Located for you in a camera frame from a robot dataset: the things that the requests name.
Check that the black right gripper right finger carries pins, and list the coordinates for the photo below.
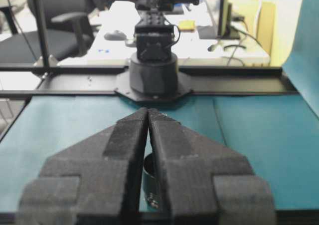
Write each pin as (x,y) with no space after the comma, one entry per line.
(203,182)

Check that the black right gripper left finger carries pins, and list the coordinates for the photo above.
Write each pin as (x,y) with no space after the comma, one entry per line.
(94,182)

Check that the black office chair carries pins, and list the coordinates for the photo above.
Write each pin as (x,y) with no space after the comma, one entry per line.
(67,29)

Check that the grey computer mouse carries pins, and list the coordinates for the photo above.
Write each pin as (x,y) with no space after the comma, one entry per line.
(115,35)

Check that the white desk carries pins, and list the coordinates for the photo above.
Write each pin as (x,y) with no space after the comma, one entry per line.
(190,49)

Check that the black computer monitor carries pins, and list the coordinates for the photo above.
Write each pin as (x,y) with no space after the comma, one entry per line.
(225,30)

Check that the black vertical frame post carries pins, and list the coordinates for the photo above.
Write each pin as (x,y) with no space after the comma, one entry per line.
(41,26)

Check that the teal backdrop sheet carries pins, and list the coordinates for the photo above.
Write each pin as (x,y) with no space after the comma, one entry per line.
(301,69)

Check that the yellow sponge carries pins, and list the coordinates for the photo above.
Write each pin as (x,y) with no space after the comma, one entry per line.
(187,25)

